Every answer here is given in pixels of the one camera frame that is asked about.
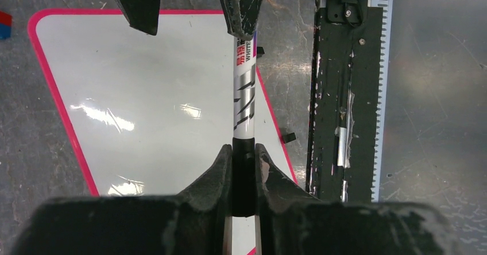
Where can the blue toothed cable rail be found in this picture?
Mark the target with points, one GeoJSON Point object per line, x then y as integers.
{"type": "Point", "coordinates": [386, 7]}

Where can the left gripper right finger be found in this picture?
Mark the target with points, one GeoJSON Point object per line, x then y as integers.
{"type": "Point", "coordinates": [291, 221]}

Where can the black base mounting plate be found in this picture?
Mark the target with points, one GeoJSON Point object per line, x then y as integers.
{"type": "Point", "coordinates": [344, 124]}

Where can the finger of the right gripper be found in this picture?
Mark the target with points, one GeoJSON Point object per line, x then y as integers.
{"type": "Point", "coordinates": [142, 15]}
{"type": "Point", "coordinates": [241, 17]}

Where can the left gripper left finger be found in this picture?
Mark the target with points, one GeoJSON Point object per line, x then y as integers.
{"type": "Point", "coordinates": [195, 221]}

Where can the blue and red eraser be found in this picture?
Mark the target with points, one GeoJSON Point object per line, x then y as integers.
{"type": "Point", "coordinates": [5, 25]}

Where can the pink framed whiteboard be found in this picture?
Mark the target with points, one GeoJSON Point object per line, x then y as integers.
{"type": "Point", "coordinates": [148, 115]}

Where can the white whiteboard marker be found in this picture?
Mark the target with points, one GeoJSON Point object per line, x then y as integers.
{"type": "Point", "coordinates": [243, 142]}

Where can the left black whiteboard foot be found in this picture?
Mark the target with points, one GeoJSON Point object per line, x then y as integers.
{"type": "Point", "coordinates": [259, 52]}

